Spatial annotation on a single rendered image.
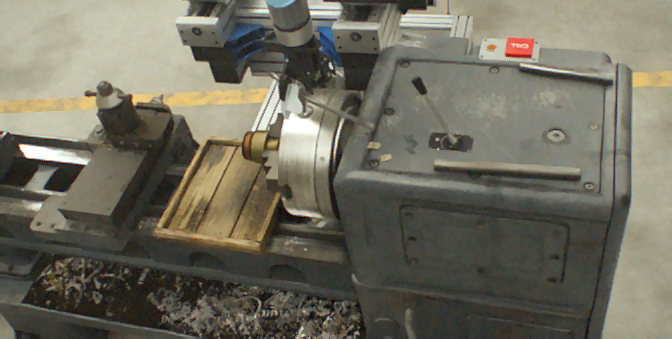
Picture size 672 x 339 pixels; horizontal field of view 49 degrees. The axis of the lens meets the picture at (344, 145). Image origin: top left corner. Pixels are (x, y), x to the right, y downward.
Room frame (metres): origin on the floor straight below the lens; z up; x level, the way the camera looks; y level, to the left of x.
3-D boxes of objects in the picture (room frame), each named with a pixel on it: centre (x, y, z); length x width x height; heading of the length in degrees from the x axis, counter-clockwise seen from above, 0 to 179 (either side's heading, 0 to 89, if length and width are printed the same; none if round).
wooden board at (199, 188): (1.37, 0.33, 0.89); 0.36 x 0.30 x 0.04; 157
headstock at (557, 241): (1.12, -0.32, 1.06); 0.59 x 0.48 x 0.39; 67
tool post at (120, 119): (1.57, 0.60, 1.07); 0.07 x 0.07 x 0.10; 67
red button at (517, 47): (1.29, -0.44, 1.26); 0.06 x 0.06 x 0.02; 67
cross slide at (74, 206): (1.52, 0.63, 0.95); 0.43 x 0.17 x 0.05; 157
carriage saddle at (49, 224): (1.53, 0.67, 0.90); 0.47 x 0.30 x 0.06; 157
